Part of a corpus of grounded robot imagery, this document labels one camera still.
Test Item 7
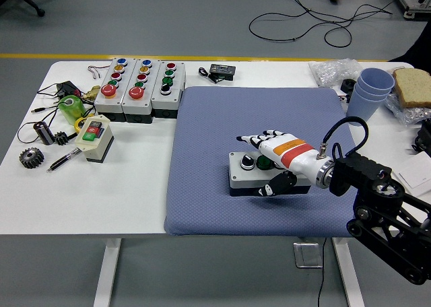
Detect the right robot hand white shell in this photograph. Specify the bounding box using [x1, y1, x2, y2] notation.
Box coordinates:
[236, 129, 330, 198]

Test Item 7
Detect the grey four-control button box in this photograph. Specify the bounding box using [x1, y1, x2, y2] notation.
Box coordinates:
[150, 61, 187, 120]
[228, 151, 312, 197]

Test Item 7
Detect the five-button box red mushroom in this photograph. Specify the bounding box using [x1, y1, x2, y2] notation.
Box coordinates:
[93, 57, 137, 123]
[121, 58, 161, 123]

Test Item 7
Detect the pale blue plastic cup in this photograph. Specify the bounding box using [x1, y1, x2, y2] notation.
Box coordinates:
[345, 88, 388, 126]
[354, 81, 393, 102]
[357, 67, 395, 94]

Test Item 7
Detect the blue-grey quilted mat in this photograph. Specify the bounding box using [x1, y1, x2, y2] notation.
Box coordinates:
[164, 86, 380, 239]

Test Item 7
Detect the black round part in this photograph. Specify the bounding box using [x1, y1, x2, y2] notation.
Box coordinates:
[339, 79, 357, 94]

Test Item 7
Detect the clear plastic bag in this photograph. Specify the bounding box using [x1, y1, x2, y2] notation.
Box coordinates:
[308, 58, 363, 88]

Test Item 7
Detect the metal floor outlet plate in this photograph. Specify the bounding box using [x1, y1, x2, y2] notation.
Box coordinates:
[292, 242, 323, 269]

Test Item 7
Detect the black digital meter module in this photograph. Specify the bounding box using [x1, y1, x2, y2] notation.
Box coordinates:
[207, 63, 236, 82]

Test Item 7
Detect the clear wrap under bread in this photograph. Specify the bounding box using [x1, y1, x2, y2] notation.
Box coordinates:
[385, 93, 431, 128]

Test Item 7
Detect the white paper card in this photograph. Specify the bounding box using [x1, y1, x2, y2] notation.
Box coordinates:
[393, 150, 431, 197]

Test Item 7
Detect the black device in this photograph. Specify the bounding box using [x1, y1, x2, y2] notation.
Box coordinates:
[411, 121, 431, 153]

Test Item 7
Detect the white table leg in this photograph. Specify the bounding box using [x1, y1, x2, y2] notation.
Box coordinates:
[331, 236, 366, 307]
[93, 238, 122, 307]

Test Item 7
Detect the bread slice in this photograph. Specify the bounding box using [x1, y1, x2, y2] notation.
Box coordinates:
[392, 67, 431, 109]

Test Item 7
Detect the brass fitting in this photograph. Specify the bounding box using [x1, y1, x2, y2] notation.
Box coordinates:
[82, 86, 102, 102]

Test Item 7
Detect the yellow tape roll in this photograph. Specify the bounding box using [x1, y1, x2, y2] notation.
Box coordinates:
[73, 117, 90, 133]

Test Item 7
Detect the green tape roll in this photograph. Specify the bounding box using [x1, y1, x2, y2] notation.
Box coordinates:
[57, 95, 87, 125]

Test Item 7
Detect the black pen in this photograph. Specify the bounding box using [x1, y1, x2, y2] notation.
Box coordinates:
[46, 147, 84, 173]

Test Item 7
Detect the small black gear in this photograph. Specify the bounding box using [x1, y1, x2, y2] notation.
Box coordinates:
[53, 131, 70, 147]

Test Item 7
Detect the black cylindrical capacitor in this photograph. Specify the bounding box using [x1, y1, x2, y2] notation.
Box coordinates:
[32, 121, 55, 146]

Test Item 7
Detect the large dark steel gear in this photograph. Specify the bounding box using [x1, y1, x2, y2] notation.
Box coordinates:
[19, 147, 45, 169]

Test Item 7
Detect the black meter wire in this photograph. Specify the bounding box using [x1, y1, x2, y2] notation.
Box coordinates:
[197, 67, 220, 85]

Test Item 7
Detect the thin black power cable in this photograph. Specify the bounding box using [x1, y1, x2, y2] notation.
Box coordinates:
[316, 236, 327, 307]

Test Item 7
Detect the black floor cable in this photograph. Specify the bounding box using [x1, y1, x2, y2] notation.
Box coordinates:
[248, 0, 410, 47]

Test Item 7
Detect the aluminium frame stand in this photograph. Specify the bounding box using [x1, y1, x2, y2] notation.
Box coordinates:
[385, 0, 431, 20]

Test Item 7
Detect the cream red-green switch box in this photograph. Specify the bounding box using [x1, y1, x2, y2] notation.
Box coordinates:
[74, 115, 114, 164]

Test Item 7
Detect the red white twisted wire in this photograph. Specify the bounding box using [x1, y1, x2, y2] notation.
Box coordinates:
[87, 64, 112, 82]

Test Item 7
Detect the black module with wires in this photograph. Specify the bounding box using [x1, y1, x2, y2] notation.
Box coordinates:
[55, 80, 81, 99]

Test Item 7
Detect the black cable with plug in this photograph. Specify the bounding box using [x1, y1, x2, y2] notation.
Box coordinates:
[32, 105, 65, 116]

